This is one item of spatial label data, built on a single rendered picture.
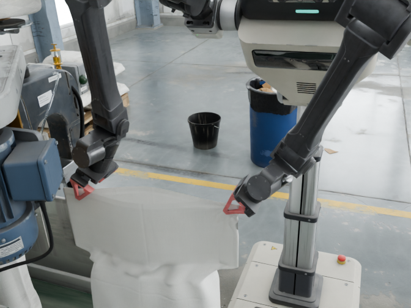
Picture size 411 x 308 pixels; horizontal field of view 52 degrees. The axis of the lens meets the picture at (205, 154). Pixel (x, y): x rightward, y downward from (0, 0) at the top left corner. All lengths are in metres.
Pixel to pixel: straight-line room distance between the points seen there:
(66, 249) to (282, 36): 1.29
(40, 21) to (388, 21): 6.70
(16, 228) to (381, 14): 0.73
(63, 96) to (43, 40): 5.99
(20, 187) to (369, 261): 2.11
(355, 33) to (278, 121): 2.52
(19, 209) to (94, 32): 0.38
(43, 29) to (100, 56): 6.27
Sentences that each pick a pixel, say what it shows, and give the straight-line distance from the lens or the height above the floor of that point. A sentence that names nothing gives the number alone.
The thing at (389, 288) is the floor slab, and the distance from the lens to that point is 2.49.
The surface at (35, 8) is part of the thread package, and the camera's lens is 0.90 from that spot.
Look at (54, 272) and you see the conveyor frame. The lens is 1.96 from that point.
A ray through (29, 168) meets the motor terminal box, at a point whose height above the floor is 1.29.
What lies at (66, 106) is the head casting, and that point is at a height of 1.23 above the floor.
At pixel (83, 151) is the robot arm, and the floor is 1.20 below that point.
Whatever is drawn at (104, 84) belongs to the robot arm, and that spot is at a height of 1.36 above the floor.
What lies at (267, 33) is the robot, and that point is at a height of 1.40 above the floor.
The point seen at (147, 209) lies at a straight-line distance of 1.10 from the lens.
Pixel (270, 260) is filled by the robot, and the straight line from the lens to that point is 2.12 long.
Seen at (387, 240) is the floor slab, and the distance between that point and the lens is 2.81.
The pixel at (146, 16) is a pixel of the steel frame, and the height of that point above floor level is 0.22.
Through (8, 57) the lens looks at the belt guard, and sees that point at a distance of 1.11.
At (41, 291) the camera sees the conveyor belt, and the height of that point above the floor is 0.38.
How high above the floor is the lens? 1.64
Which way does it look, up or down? 27 degrees down
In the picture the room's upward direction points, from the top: 3 degrees counter-clockwise
